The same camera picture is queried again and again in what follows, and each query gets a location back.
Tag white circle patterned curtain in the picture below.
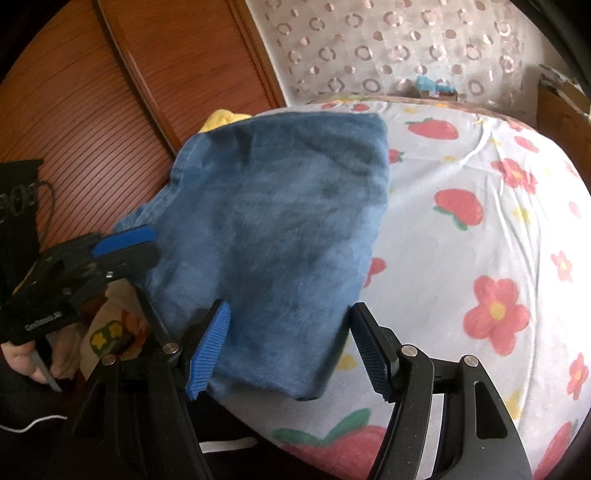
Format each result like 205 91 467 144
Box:
245 0 568 121

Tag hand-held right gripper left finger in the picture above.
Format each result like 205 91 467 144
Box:
60 299 232 480

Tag white cable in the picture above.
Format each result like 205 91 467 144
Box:
0 414 68 435

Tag white floral bed sheet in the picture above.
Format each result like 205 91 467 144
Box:
272 97 591 480

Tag wooden cabinet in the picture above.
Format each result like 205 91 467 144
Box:
538 65 591 134

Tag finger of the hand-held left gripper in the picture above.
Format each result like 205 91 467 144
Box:
90 224 158 259
97 242 161 283

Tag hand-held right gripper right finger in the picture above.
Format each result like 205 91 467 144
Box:
348 302 532 480

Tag small cardboard box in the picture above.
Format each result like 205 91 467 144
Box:
397 80 462 103

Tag person's left hand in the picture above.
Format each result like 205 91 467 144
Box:
0 335 84 385

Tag blue denim pants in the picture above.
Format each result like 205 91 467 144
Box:
113 111 393 402

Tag yellow plush toy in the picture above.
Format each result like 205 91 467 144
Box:
198 108 252 134

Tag black fabric bag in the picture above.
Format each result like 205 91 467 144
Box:
0 159 44 287

